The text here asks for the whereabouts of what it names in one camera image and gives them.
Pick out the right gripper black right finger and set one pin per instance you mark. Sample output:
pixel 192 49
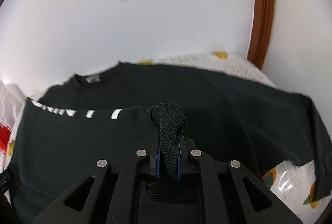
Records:
pixel 228 192

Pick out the fruit-print tablecloth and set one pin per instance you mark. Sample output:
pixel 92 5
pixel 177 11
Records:
pixel 293 185

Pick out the brown wooden door frame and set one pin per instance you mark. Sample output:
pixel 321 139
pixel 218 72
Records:
pixel 261 31

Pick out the black sweatshirt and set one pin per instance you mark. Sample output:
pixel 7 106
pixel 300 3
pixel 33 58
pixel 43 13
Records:
pixel 77 123

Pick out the red paper bag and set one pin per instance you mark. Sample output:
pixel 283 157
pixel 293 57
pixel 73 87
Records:
pixel 5 132

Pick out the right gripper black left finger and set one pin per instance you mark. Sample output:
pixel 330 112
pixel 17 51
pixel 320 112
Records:
pixel 107 192

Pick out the white plastic bag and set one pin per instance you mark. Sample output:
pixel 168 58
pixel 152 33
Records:
pixel 12 100

